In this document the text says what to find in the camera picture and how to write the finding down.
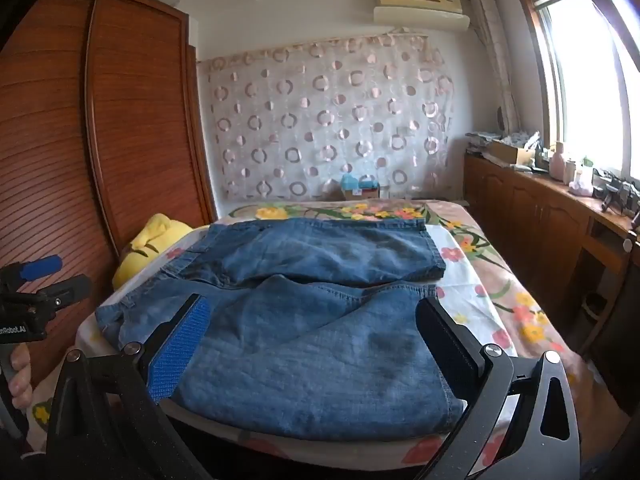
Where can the wooden slatted wardrobe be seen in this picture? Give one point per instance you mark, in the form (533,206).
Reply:
(135,110)

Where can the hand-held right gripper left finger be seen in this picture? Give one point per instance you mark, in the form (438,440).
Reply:
(175,355)

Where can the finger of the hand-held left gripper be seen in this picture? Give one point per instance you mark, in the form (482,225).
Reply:
(42,266)
(70,290)

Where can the floral blanket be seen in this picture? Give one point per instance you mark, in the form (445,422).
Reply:
(500,260)

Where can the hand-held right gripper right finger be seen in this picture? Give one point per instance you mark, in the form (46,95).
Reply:
(445,345)

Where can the small black tripod stand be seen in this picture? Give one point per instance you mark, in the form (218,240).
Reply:
(607,195)
(627,194)

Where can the person's left hand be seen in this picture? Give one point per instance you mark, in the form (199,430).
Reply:
(22,377)

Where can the stack of papers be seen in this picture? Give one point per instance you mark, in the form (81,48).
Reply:
(480,141)

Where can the long wooden cabinet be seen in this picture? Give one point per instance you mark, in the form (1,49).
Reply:
(530,220)

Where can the small box with blue cloth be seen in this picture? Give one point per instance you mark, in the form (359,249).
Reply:
(360,191)

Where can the circle patterned sheer curtain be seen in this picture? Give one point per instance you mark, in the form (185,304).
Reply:
(325,125)

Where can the black waste bin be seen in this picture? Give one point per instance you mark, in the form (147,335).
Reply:
(595,307)

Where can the open cardboard box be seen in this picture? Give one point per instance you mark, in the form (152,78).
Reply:
(507,152)

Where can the cream air conditioner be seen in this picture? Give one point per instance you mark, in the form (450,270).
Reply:
(420,5)

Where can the pink jug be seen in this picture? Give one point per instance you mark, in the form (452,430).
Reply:
(557,162)

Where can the blue denim pants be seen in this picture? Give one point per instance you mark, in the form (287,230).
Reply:
(300,350)

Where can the wooden framed window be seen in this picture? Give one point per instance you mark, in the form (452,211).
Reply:
(585,85)

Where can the small white bottle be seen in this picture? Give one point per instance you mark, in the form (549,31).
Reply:
(570,171)

